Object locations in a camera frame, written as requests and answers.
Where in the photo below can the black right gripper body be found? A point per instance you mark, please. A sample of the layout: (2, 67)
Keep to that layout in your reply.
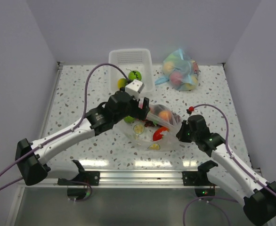
(186, 135)

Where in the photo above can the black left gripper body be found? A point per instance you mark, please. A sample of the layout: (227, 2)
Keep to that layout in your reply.
(132, 110)

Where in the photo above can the yellow green mango toy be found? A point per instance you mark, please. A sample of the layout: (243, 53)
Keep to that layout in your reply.
(121, 83)

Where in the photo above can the clear plastic fruit bag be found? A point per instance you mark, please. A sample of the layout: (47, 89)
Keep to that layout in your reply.
(151, 124)

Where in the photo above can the green striped watermelon toy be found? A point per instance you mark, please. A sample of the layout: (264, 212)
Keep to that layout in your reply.
(134, 75)

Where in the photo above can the red apple slice toy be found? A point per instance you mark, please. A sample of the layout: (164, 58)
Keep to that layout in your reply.
(159, 133)

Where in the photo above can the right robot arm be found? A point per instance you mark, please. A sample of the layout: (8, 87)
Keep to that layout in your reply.
(225, 169)

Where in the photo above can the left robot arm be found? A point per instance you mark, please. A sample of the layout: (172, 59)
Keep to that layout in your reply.
(32, 157)

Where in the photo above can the blue plastic fruit bag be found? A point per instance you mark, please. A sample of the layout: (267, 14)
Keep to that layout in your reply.
(180, 70)

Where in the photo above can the lime slice toy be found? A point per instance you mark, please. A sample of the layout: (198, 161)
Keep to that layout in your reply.
(139, 128)

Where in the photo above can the orange peach toy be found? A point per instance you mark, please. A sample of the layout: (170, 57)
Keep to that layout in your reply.
(165, 115)

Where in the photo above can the lemon slice toy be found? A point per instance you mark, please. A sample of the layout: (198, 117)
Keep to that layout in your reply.
(154, 147)

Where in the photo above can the white plastic basket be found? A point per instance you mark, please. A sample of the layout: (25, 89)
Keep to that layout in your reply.
(135, 63)

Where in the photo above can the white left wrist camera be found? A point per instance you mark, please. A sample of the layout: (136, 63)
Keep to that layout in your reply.
(134, 88)

